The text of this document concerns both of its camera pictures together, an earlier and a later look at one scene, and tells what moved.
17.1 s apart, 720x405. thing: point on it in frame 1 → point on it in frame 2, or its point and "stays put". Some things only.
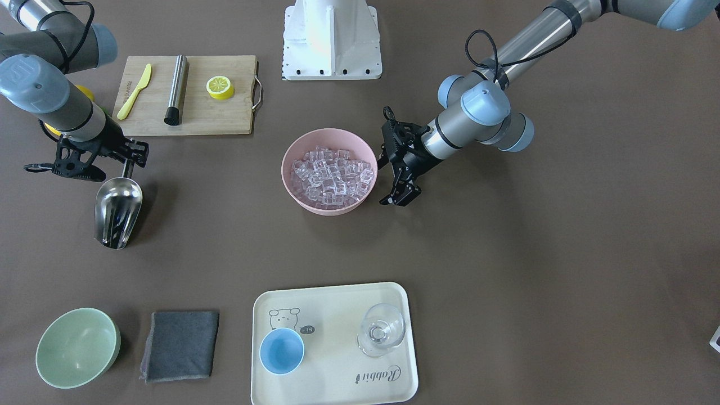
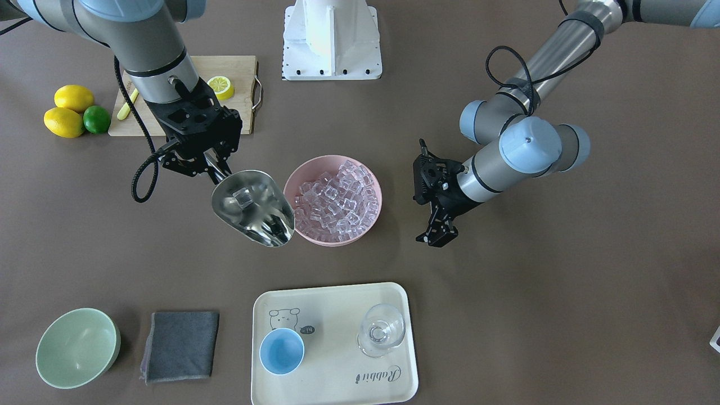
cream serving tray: x=329 y=320 stays put
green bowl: x=77 y=347 stays put
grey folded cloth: x=180 y=345 stays put
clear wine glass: x=382 y=329 stays put
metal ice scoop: x=118 y=203 → x=253 y=203
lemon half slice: x=220 y=88 stays put
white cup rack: x=714 y=338 stays put
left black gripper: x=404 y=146 → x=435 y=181
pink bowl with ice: x=329 y=171 → x=336 y=199
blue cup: x=282 y=351 stays put
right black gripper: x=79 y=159 → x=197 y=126
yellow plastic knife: x=124 y=111 stays put
